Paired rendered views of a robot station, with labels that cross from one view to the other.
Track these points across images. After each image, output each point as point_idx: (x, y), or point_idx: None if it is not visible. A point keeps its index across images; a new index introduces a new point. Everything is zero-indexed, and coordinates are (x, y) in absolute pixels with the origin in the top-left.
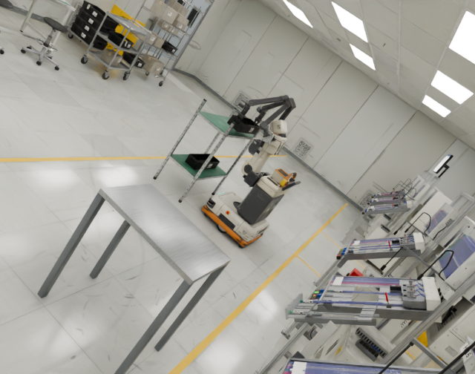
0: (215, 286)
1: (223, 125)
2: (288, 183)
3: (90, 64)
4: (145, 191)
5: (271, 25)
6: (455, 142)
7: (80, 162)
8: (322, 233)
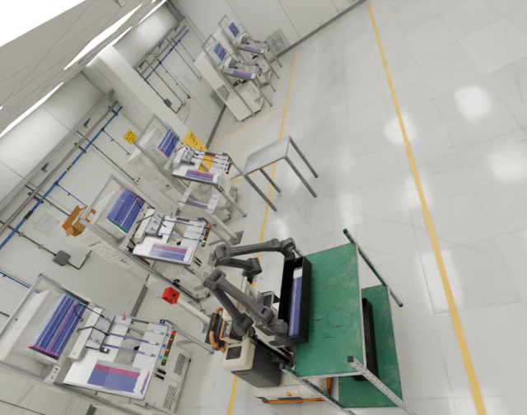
0: (273, 268)
1: (323, 279)
2: (221, 313)
3: None
4: (282, 151)
5: None
6: None
7: (421, 219)
8: None
